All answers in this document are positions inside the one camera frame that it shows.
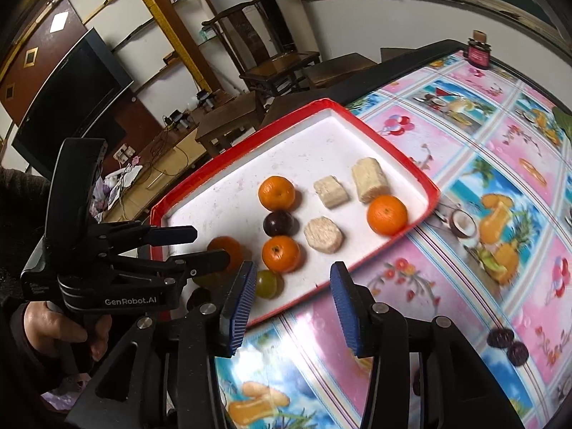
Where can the peeled sugarcane piece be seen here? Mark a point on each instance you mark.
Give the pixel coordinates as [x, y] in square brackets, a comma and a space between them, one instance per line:
[330, 191]
[369, 179]
[323, 235]

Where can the small dark wooden table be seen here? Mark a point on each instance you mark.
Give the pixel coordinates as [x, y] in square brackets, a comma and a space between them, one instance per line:
[228, 120]

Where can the green plum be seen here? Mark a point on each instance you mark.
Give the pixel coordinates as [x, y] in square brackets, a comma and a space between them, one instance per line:
[210, 280]

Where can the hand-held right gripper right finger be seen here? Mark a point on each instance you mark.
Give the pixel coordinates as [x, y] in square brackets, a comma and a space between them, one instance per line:
[346, 310]

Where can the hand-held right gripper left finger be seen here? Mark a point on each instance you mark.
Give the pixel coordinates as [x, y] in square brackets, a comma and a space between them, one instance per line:
[239, 306]

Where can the black charger device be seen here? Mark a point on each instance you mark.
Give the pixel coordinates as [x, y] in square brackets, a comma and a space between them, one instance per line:
[178, 120]
[206, 99]

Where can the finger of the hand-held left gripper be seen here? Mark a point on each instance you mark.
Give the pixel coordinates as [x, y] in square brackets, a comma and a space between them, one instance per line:
[174, 235]
[201, 264]

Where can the dark purple plum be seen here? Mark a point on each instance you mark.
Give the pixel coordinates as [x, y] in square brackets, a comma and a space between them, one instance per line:
[279, 223]
[199, 298]
[500, 338]
[518, 354]

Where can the wooden wall shelf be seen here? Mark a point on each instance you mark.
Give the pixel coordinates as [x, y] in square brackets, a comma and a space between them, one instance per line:
[152, 9]

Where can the brown wooden door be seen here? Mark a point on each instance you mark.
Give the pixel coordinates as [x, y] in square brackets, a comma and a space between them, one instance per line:
[35, 53]

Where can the crumpled plastic bag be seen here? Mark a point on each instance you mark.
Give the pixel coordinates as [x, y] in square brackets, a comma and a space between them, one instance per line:
[105, 192]

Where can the dark wooden stool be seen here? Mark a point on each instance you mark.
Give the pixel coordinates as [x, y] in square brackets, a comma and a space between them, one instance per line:
[339, 69]

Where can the low wooden cabinet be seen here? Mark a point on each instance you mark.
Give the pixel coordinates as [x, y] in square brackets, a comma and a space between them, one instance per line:
[170, 156]

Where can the person's left hand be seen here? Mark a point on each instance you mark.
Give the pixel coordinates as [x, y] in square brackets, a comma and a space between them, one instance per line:
[49, 324]

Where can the pink printed tablecloth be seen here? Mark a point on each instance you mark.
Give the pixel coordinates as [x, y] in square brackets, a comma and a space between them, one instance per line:
[447, 286]

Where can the teal box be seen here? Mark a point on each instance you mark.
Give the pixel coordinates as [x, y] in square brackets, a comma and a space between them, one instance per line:
[206, 33]

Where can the red and white tray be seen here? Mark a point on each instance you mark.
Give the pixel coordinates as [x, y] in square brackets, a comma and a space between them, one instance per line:
[339, 143]

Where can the white power strip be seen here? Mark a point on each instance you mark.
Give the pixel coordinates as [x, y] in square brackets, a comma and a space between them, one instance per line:
[124, 154]

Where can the person's left forearm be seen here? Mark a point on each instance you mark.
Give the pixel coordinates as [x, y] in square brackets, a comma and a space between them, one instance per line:
[13, 357]

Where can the black flat television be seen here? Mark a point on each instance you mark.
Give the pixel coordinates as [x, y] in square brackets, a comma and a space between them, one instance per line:
[71, 98]

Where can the small red jar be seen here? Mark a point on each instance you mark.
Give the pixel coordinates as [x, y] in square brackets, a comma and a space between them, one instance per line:
[478, 54]

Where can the green grape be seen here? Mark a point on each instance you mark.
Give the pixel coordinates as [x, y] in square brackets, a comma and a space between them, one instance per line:
[269, 284]

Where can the orange mandarin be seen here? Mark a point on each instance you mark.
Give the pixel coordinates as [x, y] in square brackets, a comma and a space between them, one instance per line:
[225, 245]
[277, 193]
[387, 214]
[280, 254]

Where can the dark wooden armchair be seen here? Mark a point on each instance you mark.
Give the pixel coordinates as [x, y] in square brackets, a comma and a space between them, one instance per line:
[263, 40]

